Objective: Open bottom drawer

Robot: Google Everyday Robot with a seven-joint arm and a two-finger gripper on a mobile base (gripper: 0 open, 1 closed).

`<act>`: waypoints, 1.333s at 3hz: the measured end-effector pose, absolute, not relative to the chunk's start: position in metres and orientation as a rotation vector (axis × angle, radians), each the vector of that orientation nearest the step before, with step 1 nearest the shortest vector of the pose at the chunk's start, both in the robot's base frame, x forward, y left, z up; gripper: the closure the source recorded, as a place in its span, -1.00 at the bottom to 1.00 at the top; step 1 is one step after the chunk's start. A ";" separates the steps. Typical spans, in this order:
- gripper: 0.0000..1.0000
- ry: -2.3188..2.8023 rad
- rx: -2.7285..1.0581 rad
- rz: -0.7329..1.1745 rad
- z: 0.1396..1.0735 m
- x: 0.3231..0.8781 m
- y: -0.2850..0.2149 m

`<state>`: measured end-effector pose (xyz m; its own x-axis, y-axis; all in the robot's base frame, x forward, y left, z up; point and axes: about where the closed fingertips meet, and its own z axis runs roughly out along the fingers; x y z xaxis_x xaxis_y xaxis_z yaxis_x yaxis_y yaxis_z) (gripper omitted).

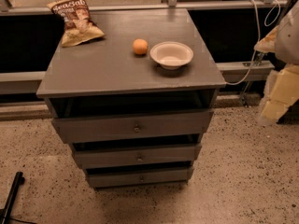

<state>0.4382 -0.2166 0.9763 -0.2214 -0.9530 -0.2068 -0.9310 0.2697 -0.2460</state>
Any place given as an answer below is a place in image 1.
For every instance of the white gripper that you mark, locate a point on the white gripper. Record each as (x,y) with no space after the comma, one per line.
(288,41)

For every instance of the grey bottom drawer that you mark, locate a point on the grey bottom drawer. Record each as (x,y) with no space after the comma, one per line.
(160,175)

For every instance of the grey drawer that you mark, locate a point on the grey drawer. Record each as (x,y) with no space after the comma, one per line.
(160,175)
(127,156)
(132,126)

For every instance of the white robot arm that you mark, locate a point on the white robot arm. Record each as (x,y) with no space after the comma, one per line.
(283,40)

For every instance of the grey top drawer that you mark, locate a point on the grey top drawer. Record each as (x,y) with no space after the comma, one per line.
(132,126)

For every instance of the grey middle drawer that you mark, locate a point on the grey middle drawer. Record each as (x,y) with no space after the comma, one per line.
(127,156)

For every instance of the grey wooden drawer cabinet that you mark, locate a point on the grey wooden drawer cabinet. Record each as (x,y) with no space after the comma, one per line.
(171,90)

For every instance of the white paper bowl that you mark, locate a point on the white paper bowl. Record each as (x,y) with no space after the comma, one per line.
(171,55)

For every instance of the orange fruit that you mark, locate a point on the orange fruit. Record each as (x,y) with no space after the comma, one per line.
(140,46)

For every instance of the sea salt chips bag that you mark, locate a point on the sea salt chips bag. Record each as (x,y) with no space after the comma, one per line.
(78,24)

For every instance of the black pole on floor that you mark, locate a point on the black pole on floor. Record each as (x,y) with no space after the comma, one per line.
(6,211)

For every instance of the grey metal rail frame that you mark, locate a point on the grey metal rail frame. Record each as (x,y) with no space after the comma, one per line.
(239,69)

